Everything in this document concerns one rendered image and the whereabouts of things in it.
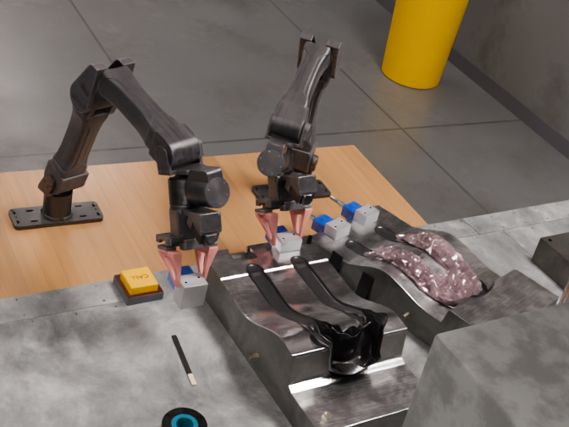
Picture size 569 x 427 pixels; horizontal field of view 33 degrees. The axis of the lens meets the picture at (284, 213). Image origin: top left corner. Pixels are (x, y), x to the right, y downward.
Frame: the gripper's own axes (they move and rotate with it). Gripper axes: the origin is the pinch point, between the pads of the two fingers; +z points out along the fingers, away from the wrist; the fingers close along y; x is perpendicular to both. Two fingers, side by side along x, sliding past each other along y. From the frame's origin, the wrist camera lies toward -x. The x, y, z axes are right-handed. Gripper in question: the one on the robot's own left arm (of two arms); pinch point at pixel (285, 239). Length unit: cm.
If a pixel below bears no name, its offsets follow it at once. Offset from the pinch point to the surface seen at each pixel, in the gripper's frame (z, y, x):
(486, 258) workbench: 13, 56, -1
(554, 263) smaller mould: 15, 67, -12
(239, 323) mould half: 12.8, -18.6, -11.3
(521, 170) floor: 15, 220, 156
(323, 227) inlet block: 0.2, 15.0, 8.1
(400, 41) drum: -51, 207, 225
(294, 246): 1.4, 1.1, -1.5
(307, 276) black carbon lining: 7.2, 0.5, -7.1
